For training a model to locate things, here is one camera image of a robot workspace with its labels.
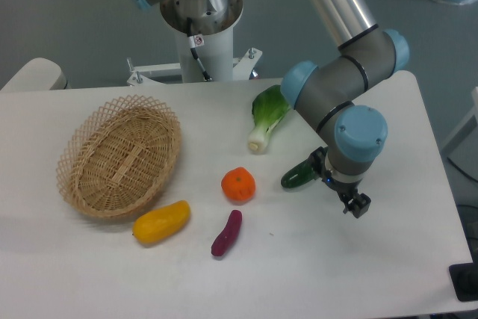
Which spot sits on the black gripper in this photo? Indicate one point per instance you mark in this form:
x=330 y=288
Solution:
x=346 y=186

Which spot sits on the green cucumber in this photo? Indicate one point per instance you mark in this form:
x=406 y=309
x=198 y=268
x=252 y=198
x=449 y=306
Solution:
x=298 y=176

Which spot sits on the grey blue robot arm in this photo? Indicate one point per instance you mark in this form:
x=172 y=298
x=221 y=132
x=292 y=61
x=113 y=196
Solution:
x=352 y=135

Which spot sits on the orange tangerine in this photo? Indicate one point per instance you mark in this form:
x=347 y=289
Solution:
x=238 y=185

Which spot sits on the green white bok choy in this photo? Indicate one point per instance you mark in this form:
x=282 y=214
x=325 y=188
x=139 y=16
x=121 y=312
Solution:
x=268 y=109

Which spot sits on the purple sweet potato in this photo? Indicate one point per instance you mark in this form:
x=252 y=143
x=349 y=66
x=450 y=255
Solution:
x=226 y=239

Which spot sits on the white furniture at right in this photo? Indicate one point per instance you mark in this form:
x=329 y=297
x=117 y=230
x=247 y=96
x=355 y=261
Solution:
x=464 y=127

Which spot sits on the black device at edge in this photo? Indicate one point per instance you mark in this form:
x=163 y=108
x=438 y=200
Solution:
x=464 y=279

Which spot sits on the yellow mango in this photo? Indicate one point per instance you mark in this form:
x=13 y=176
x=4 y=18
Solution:
x=161 y=223

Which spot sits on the woven wicker basket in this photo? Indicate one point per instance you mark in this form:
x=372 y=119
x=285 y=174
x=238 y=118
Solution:
x=120 y=158

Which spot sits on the white chair back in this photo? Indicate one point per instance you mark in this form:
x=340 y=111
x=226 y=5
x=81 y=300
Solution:
x=38 y=74

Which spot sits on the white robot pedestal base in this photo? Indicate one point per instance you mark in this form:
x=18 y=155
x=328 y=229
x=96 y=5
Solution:
x=204 y=35

